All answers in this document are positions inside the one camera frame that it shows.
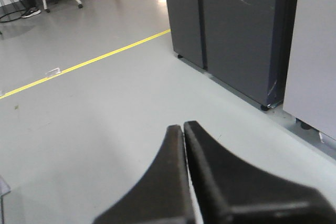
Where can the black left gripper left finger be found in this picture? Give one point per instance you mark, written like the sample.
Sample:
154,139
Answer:
162,195

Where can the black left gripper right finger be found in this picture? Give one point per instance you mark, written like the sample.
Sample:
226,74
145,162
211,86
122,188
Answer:
231,190

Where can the light grey side cabinet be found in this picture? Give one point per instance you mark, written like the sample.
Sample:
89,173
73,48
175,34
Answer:
310,87

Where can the dark grey tall cabinet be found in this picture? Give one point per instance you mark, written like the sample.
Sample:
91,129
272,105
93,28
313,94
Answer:
244,43

